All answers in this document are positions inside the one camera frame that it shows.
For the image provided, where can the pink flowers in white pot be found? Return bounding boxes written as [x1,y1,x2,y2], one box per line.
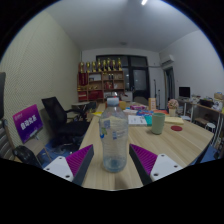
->
[167,98,180,117]

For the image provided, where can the orange upright box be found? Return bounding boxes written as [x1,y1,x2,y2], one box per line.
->
[147,97,157,111]

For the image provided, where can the black computer monitor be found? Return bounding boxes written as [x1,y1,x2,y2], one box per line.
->
[178,86,191,99]

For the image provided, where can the wooden shelf unit with trophies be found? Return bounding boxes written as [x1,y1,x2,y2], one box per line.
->
[77,58,126,103]

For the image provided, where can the pale green cup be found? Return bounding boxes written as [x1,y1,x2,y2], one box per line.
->
[151,112,166,136]

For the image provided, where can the small round side table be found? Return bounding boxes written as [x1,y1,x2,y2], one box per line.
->
[71,100,98,118]

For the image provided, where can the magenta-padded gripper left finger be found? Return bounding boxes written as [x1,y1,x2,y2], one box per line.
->
[43,143,95,187]

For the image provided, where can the cluttered wooden side desk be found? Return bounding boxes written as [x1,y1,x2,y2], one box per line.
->
[176,96,224,148]

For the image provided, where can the dark glass double door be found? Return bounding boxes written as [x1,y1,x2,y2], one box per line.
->
[95,54,151,101]

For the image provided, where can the white printed paper sheet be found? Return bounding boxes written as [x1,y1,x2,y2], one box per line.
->
[127,114,148,127]

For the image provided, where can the white wall air conditioner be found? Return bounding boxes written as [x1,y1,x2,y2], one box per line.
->
[159,54,175,66]

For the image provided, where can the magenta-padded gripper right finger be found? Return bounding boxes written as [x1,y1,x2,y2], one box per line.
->
[128,143,184,186]

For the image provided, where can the striped chair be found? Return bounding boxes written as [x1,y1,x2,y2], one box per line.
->
[0,119,16,161]

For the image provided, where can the purple sign board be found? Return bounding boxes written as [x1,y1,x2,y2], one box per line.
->
[12,103,44,144]

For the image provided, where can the white round stool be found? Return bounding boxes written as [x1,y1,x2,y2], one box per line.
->
[204,122,217,134]

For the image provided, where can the grey office chair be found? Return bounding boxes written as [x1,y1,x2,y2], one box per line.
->
[133,95,149,107]

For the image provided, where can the flat round red coaster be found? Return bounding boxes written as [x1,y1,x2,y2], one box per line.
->
[170,124,184,132]

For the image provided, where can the clear plastic water bottle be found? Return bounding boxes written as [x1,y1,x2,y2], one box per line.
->
[98,97,130,174]

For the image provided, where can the black office chair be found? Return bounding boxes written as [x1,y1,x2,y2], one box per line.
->
[41,96,91,148]

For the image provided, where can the yellow gift box red ribbon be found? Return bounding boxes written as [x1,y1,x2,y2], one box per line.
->
[118,100,128,111]

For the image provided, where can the pink wrapped packet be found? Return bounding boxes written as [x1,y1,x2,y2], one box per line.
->
[129,104,148,111]

